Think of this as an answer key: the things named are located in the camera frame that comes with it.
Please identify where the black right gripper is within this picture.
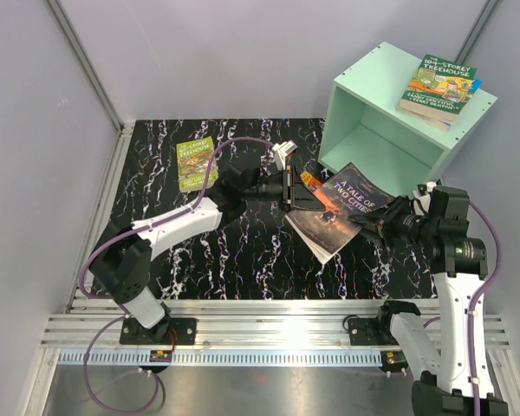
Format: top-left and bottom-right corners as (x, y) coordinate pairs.
(348, 194), (438, 250)

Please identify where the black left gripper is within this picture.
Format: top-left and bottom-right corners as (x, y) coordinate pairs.
(243, 166), (326, 214)

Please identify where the orange 130-storey treehouse book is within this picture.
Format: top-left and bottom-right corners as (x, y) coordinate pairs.
(300, 172), (322, 190)

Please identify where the dark tale of two cities book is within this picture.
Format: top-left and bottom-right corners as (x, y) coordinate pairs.
(285, 163), (393, 264)

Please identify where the lime green 65-storey treehouse book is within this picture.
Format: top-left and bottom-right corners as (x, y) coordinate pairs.
(176, 137), (214, 192)

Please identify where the green 104-storey treehouse book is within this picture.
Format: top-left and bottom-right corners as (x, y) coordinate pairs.
(398, 55), (477, 132)

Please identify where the blue 26-storey treehouse book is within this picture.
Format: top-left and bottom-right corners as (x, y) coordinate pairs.
(470, 79), (482, 94)

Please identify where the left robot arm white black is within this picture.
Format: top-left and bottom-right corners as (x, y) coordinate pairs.
(87, 166), (324, 345)

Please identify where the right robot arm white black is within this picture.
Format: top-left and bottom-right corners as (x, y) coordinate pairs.
(349, 184), (509, 415)

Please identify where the black marble pattern mat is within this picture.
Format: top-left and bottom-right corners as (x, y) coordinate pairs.
(110, 118), (437, 300)

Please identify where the mint green open cabinet box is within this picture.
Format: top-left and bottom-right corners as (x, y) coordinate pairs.
(318, 42), (497, 196)

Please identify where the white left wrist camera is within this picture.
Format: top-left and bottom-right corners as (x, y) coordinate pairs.
(270, 140), (297, 171)

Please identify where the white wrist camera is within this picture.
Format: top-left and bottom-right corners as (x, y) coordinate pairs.
(413, 181), (437, 211)
(270, 140), (297, 171)

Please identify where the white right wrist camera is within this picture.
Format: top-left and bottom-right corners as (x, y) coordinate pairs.
(413, 181), (437, 211)

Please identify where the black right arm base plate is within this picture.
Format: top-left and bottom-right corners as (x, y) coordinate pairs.
(341, 314), (399, 347)

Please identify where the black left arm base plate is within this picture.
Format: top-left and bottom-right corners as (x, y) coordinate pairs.
(120, 317), (198, 346)

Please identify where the left aluminium corner post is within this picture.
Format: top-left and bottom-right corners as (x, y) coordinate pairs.
(46, 0), (126, 135)

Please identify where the aluminium corner post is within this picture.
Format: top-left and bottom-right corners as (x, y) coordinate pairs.
(46, 0), (126, 135)
(454, 0), (504, 64)

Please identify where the slotted white cable duct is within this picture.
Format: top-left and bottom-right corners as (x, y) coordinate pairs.
(59, 348), (382, 367)

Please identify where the right aluminium corner post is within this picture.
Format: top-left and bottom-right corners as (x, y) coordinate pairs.
(454, 0), (504, 64)

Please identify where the aluminium rail frame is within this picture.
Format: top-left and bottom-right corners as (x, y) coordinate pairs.
(36, 121), (520, 415)

